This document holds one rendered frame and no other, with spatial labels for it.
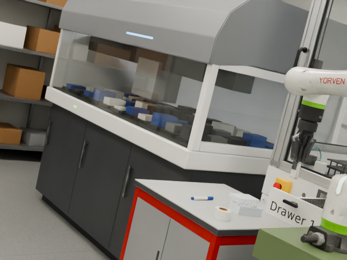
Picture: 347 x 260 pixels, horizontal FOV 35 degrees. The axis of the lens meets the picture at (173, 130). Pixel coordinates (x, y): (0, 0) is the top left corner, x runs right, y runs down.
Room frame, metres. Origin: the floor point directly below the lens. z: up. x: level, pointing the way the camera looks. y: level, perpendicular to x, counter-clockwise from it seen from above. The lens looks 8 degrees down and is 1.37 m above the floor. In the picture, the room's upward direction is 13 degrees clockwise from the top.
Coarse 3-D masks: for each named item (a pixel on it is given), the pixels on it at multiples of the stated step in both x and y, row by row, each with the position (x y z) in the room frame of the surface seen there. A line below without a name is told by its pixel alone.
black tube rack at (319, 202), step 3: (306, 201) 2.28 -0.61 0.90; (309, 201) 2.30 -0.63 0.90; (312, 201) 2.32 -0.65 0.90; (315, 201) 2.33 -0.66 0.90; (318, 201) 2.35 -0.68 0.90; (321, 201) 2.36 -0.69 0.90; (324, 201) 2.37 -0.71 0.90; (315, 204) 2.27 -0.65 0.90; (318, 204) 2.28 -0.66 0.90; (321, 204) 2.29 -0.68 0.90; (321, 207) 2.24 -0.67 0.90
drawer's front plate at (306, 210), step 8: (272, 192) 2.26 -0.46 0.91; (280, 192) 2.23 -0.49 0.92; (272, 200) 2.26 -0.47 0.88; (280, 200) 2.22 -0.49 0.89; (288, 200) 2.19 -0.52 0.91; (296, 200) 2.16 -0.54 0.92; (272, 208) 2.25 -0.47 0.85; (280, 208) 2.21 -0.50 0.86; (288, 208) 2.18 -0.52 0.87; (296, 208) 2.15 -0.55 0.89; (304, 208) 2.12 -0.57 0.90; (312, 208) 2.10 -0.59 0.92; (320, 208) 2.08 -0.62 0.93; (280, 216) 2.21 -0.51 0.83; (304, 216) 2.12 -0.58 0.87; (312, 216) 2.09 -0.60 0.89; (320, 216) 2.06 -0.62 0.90; (296, 224) 2.14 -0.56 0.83; (304, 224) 2.11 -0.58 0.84
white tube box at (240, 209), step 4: (232, 204) 2.39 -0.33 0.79; (236, 204) 2.37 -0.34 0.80; (240, 204) 2.39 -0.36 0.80; (248, 204) 2.43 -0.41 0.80; (232, 208) 2.39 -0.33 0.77; (236, 208) 2.36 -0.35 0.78; (240, 208) 2.34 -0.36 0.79; (244, 208) 2.35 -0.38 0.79; (248, 208) 2.36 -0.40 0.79; (252, 208) 2.37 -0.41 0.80; (256, 208) 2.38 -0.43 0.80; (260, 208) 2.41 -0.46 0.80; (236, 212) 2.35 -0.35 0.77; (240, 212) 2.34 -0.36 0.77; (244, 212) 2.35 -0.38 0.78; (248, 212) 2.36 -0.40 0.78; (252, 212) 2.37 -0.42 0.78; (256, 212) 2.38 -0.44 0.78; (260, 212) 2.39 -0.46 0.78; (256, 216) 2.38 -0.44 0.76; (260, 216) 2.39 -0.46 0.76
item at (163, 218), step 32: (160, 192) 2.41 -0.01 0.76; (192, 192) 2.55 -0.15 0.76; (224, 192) 2.71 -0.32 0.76; (128, 224) 2.55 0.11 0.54; (160, 224) 2.37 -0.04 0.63; (192, 224) 2.20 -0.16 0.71; (224, 224) 2.15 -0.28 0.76; (256, 224) 2.26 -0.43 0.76; (288, 224) 2.38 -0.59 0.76; (128, 256) 2.51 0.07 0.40; (160, 256) 2.33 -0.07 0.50; (192, 256) 2.17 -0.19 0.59; (224, 256) 2.13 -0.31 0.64
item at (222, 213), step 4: (216, 208) 2.21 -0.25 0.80; (220, 208) 2.24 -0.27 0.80; (224, 208) 2.24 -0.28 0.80; (216, 212) 2.20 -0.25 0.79; (220, 212) 2.19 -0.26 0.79; (224, 212) 2.19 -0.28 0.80; (228, 212) 2.20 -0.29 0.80; (216, 216) 2.20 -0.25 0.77; (220, 216) 2.19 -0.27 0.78; (224, 216) 2.19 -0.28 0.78; (228, 216) 2.20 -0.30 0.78; (224, 220) 2.19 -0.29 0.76; (228, 220) 2.21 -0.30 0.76
